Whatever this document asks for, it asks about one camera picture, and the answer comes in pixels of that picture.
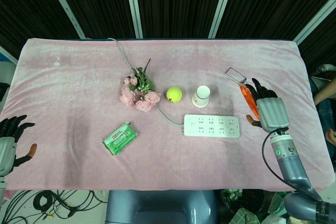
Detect pink plush table cloth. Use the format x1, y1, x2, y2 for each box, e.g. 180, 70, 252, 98
1, 37, 336, 194

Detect green wet wipes pack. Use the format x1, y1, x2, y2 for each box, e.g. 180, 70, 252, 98
102, 121, 139, 156

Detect grey-blue robot torso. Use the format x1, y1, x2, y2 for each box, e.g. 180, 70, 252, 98
104, 189, 218, 224

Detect grey power strip cable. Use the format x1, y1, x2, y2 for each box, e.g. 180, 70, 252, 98
107, 37, 185, 125

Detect clear badge holder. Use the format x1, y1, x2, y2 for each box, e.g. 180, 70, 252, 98
225, 67, 247, 86

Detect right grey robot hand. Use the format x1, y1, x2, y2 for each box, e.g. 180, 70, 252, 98
246, 78, 290, 132

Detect yellow-green tennis ball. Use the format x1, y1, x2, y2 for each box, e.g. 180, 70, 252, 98
166, 87, 183, 103

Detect white partition post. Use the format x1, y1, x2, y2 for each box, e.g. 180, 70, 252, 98
293, 0, 336, 45
43, 0, 86, 39
123, 0, 144, 39
208, 0, 238, 39

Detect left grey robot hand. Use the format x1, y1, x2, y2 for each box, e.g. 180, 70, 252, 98
0, 114, 38, 177

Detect green patterned bags pile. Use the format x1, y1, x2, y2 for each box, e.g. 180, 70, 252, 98
220, 188, 292, 224

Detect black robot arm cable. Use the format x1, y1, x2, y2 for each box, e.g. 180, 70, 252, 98
262, 126, 316, 196

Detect pink artificial flower bouquet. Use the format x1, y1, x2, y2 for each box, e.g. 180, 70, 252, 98
119, 58, 161, 113

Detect black floor cables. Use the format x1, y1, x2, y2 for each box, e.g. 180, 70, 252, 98
0, 189, 109, 221

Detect white paper cup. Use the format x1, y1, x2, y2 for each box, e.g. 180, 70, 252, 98
191, 85, 212, 108

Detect orange lanyard strap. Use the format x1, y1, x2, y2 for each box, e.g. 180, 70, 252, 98
238, 83, 260, 120

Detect white power strip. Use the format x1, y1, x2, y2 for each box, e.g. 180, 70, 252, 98
183, 114, 241, 138

